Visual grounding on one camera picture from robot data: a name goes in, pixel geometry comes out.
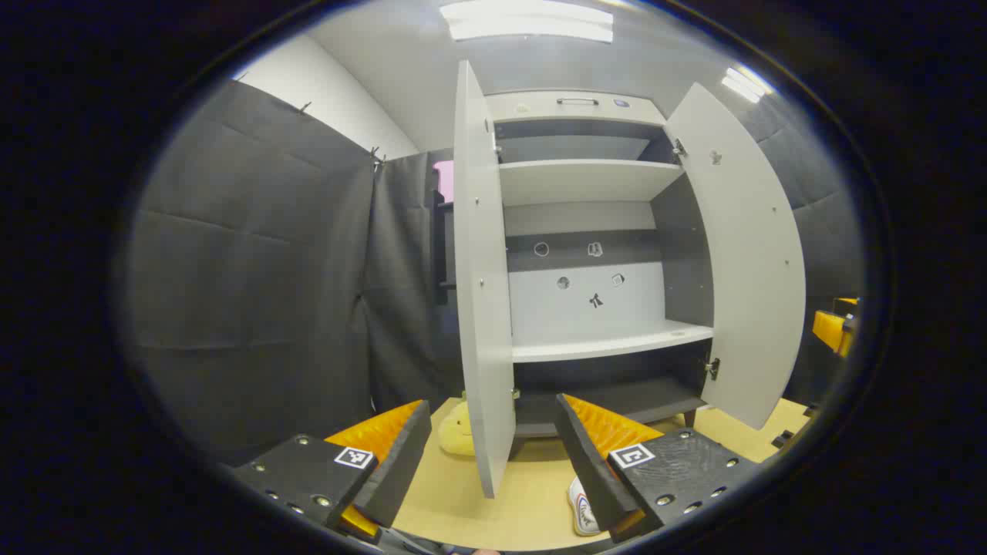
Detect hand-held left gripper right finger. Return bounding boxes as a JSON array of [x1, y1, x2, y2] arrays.
[[554, 393, 763, 544]]

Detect grey cabinet drawer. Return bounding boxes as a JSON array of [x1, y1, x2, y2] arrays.
[[486, 91, 665, 124]]

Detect small ceiling light panel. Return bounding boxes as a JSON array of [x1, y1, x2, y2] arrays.
[[721, 66, 774, 105]]

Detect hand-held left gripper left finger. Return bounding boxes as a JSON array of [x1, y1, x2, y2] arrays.
[[230, 399, 433, 544]]

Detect black backdrop cloth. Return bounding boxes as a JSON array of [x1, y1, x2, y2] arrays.
[[126, 77, 866, 467]]

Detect black rack frame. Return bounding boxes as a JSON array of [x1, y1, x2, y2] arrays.
[[432, 189, 457, 305]]

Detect grey shoe cabinet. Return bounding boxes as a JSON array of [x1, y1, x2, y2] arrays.
[[484, 89, 716, 459]]

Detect grey cabinet door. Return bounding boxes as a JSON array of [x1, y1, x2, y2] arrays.
[[665, 82, 807, 431], [453, 60, 516, 500]]

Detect white shoe yellow sole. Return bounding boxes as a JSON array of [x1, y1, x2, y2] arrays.
[[568, 476, 606, 538]]

